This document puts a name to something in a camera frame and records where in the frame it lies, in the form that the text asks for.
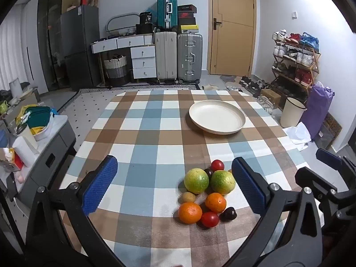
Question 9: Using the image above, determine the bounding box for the white jug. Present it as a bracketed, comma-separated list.
[9, 78, 22, 96]

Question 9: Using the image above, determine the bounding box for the wooden door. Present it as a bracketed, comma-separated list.
[208, 0, 257, 77]

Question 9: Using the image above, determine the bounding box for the red white carton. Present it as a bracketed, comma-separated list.
[0, 147, 24, 173]

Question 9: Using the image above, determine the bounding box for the brown patterned doormat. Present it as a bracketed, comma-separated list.
[317, 112, 343, 151]

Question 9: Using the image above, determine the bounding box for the white drawer desk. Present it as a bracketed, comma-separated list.
[91, 33, 157, 85]

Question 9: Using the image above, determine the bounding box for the dark glass cabinet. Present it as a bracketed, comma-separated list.
[37, 0, 80, 92]

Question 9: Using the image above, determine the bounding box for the white paper roll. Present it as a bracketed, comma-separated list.
[12, 136, 35, 167]

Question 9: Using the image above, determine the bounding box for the woven laundry basket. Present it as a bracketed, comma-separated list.
[103, 54, 129, 87]

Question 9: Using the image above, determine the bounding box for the purple bag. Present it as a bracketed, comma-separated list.
[299, 82, 334, 143]

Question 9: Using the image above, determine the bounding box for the small brown longan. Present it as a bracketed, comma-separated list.
[178, 191, 196, 204]

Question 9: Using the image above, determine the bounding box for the yellow black shoe box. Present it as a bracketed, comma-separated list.
[180, 24, 200, 34]

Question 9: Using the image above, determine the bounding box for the cream suitcase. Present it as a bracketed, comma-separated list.
[154, 31, 178, 84]

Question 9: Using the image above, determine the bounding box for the grey refrigerator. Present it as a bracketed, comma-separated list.
[61, 5, 101, 91]

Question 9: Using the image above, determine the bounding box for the cream waste bin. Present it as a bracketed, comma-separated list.
[280, 97, 307, 128]

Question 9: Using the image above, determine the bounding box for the white crumpled paper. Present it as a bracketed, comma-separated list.
[282, 122, 313, 152]

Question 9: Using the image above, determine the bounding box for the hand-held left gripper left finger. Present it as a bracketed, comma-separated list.
[26, 155, 125, 267]

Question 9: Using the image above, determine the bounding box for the silver suitcase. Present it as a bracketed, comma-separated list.
[177, 32, 203, 84]

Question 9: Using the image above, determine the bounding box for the orange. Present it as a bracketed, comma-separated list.
[205, 192, 227, 213]
[178, 202, 203, 224]

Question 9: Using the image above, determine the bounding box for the yellow-green guava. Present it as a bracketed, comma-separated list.
[210, 170, 236, 195]
[184, 168, 210, 195]

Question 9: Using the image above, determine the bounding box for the white tall cabinet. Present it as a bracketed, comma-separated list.
[24, 0, 49, 93]

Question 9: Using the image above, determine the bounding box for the wooden shoe rack with shoes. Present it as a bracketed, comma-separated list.
[271, 29, 320, 96]

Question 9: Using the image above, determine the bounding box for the grey door mat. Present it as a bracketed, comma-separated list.
[220, 74, 242, 88]

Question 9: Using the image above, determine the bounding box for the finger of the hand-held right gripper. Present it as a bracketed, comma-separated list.
[316, 148, 356, 184]
[295, 167, 356, 201]

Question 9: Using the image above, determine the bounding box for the grey side cabinet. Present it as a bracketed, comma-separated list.
[0, 114, 77, 201]

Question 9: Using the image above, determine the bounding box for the pile of dark shoes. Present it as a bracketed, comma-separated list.
[227, 76, 271, 98]

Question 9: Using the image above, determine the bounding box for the brown cardboard box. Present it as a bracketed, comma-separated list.
[261, 88, 282, 109]

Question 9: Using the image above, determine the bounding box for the red black shoe box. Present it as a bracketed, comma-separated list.
[178, 12, 196, 26]

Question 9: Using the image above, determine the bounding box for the oval mirror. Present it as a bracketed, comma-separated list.
[106, 12, 144, 36]

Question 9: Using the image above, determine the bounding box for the teal suitcase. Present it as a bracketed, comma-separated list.
[156, 0, 178, 30]

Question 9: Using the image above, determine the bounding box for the cream plate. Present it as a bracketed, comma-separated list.
[188, 99, 247, 135]

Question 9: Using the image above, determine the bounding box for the black case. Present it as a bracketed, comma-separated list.
[135, 23, 156, 35]

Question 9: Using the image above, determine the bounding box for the white curtain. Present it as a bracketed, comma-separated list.
[0, 14, 28, 91]

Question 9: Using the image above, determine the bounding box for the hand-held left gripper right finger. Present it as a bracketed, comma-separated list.
[225, 156, 324, 267]

